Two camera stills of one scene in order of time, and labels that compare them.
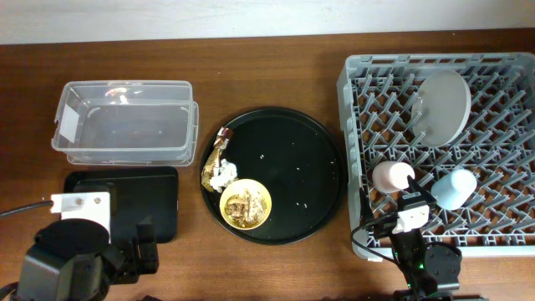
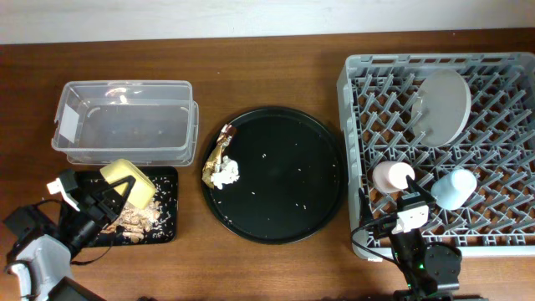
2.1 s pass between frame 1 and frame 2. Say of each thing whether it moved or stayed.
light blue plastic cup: stayed
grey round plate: stayed
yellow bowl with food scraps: moved
